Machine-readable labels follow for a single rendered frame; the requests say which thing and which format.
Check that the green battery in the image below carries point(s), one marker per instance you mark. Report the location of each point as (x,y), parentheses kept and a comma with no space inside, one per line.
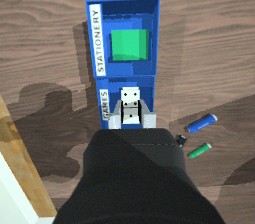
(199,150)

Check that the blue aa battery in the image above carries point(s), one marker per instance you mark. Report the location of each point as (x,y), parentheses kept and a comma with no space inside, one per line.
(202,123)

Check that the black aa battery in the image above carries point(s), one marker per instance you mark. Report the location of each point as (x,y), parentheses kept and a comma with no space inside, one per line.
(181,140)

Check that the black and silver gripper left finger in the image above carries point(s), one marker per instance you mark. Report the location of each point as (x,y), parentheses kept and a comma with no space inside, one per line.
(116,118)

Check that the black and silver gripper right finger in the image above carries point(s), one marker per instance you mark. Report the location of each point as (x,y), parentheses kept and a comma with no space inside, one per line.
(146,118)

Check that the blue three-compartment bin rack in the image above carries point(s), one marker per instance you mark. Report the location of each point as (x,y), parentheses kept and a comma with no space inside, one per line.
(111,76)

